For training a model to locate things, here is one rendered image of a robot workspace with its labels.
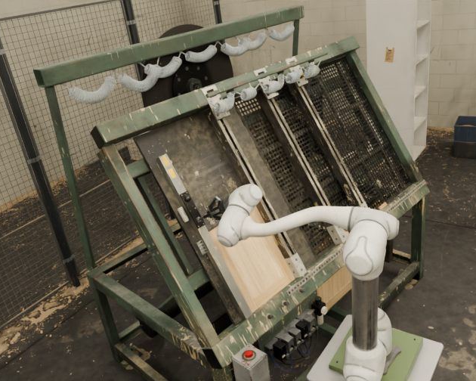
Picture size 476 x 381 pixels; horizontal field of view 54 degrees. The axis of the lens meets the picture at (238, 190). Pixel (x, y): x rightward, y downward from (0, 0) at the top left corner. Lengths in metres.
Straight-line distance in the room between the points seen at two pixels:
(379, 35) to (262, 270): 4.02
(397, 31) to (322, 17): 2.14
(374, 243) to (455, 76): 5.80
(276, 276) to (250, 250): 0.22
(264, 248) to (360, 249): 1.04
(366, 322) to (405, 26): 4.45
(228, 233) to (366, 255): 0.57
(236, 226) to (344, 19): 6.08
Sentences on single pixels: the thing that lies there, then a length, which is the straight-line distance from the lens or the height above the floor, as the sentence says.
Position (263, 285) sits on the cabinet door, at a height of 0.96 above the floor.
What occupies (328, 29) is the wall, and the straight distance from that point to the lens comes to 7.85.
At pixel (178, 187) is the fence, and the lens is 2.43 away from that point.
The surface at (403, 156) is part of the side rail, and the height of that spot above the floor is 1.09.
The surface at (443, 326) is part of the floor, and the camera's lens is 3.83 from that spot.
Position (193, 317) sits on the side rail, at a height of 1.03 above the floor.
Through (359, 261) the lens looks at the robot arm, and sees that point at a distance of 1.70.
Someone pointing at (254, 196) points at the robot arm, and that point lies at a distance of 1.97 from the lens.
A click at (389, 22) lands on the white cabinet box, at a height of 1.74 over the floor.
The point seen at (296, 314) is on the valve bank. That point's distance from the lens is 2.72.
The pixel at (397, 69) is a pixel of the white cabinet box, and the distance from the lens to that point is 6.06.
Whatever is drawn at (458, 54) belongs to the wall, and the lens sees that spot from 7.31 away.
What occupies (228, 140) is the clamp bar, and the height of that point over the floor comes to 1.67.
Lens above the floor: 2.53
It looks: 25 degrees down
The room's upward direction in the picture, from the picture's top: 8 degrees counter-clockwise
